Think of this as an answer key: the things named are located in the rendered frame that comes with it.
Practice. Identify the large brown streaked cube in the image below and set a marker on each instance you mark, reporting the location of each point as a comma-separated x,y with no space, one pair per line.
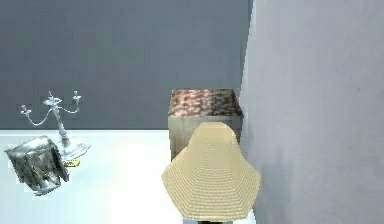
203,104

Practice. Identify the beige ribbed lamp shade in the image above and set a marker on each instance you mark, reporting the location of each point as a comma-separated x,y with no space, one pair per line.
211,178

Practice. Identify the small yellow flat object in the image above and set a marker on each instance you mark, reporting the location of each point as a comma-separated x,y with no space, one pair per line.
73,163

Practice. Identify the silver candelabra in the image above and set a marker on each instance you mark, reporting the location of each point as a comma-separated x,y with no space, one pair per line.
62,130

